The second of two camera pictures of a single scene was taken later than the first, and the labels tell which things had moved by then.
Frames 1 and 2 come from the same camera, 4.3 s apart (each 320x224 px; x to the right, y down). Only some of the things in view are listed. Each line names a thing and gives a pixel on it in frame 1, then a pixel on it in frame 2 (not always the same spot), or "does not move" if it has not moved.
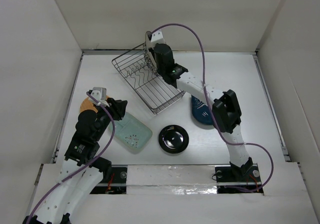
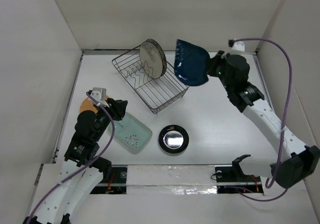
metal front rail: [175, 184] does not move
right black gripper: [156, 44] -> [221, 57]
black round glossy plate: [173, 139] does not move
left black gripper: [117, 107] does not move
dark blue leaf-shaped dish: [201, 112] -> [192, 64]
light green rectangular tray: [131, 132] does not move
